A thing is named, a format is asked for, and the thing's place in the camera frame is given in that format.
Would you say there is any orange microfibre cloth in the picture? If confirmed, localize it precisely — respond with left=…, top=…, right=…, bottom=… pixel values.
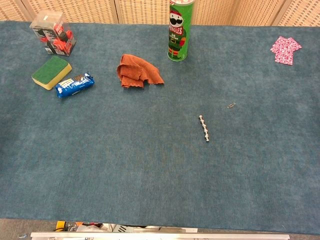
left=116, top=53, right=165, bottom=89

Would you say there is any clear plastic box red black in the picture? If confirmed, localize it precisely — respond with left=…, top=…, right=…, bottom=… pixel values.
left=29, top=9, right=77, bottom=56

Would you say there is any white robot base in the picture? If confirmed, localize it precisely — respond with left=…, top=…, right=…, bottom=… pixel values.
left=74, top=221, right=199, bottom=234

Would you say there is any green yellow sponge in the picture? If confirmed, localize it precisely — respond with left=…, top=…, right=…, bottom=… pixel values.
left=31, top=55, right=73, bottom=91

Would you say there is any beige woven folding screen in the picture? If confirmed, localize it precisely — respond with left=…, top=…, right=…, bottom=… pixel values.
left=0, top=0, right=320, bottom=27

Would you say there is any blue felt table mat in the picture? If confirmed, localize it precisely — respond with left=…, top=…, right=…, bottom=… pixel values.
left=0, top=20, right=320, bottom=236

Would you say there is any green Pringles can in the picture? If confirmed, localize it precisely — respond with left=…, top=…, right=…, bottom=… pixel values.
left=166, top=0, right=196, bottom=62

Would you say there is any blue Oreo cookie packet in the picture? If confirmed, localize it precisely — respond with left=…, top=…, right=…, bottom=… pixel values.
left=54, top=72, right=96, bottom=99

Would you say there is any aluminium profile rail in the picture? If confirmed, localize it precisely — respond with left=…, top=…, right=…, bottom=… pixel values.
left=29, top=231, right=291, bottom=240

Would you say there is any silver metal bead chain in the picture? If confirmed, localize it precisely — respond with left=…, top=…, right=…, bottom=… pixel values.
left=198, top=114, right=211, bottom=143

